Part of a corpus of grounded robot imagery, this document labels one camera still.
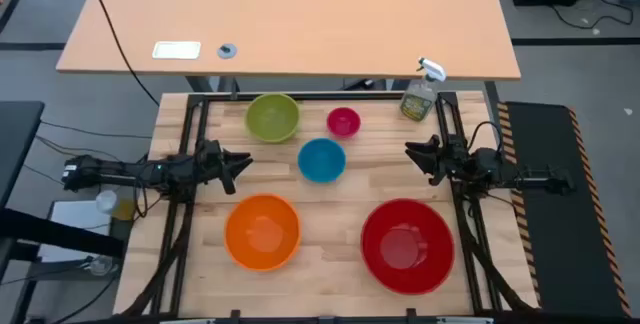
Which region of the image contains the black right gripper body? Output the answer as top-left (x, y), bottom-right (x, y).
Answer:
top-left (428, 133), bottom-right (470, 186)

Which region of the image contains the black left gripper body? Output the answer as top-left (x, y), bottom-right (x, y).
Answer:
top-left (196, 138), bottom-right (227, 186)

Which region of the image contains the spray bottle with green label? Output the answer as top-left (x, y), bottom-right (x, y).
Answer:
top-left (399, 56), bottom-right (448, 123)

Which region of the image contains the green plastic bowl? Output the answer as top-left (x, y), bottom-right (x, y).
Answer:
top-left (244, 92), bottom-right (302, 144)

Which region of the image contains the orange plastic bowl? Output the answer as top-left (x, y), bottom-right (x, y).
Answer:
top-left (223, 193), bottom-right (303, 272)

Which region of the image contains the large red plastic bowl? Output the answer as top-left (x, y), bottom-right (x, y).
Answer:
top-left (360, 198), bottom-right (457, 296)

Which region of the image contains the blue plastic bowl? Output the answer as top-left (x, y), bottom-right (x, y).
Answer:
top-left (297, 137), bottom-right (348, 184)

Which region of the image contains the small pink plastic bowl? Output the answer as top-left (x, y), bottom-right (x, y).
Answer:
top-left (326, 106), bottom-right (362, 139)

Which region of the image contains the clear bottle with yellow liquid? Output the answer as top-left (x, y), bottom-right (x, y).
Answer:
top-left (95, 189), bottom-right (137, 222)

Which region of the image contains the white rectangular tray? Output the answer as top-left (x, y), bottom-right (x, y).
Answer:
top-left (151, 40), bottom-right (202, 61)

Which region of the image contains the black mat with hazard stripes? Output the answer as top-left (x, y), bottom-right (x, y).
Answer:
top-left (495, 100), bottom-right (634, 319)

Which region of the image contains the white flat board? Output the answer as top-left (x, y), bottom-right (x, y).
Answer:
top-left (36, 199), bottom-right (115, 265)

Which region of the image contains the light wooden desk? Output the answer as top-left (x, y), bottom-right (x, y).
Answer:
top-left (55, 0), bottom-right (522, 82)

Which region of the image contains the black bar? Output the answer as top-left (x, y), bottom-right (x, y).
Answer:
top-left (0, 207), bottom-right (127, 260)

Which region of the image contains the black side desk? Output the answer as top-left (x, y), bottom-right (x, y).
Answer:
top-left (0, 100), bottom-right (46, 210)

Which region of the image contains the black metal table frame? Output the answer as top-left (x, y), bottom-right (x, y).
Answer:
top-left (118, 90), bottom-right (540, 317)

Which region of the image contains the long black hanging cable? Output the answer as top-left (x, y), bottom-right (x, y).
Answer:
top-left (82, 0), bottom-right (161, 107)

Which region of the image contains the black floor cable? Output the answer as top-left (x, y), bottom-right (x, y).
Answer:
top-left (548, 0), bottom-right (636, 31)

